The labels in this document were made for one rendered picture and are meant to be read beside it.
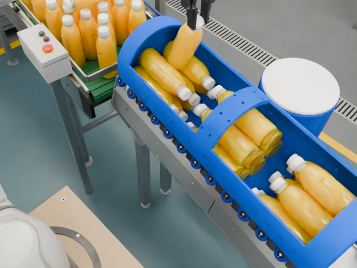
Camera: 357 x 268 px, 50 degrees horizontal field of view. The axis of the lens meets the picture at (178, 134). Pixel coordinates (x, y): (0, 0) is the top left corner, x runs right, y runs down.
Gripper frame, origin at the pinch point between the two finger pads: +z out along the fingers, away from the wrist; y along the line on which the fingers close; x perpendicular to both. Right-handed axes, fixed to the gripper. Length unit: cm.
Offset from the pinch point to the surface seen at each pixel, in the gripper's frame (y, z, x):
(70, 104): -23, 81, 62
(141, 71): -11.2, 25.9, 13.4
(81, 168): -32, 109, 44
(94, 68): -14, 47, 44
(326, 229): -11, 16, -60
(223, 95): -2.0, 17.4, -16.0
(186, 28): -2.3, 5.1, 1.9
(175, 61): -3.5, 19.5, 5.1
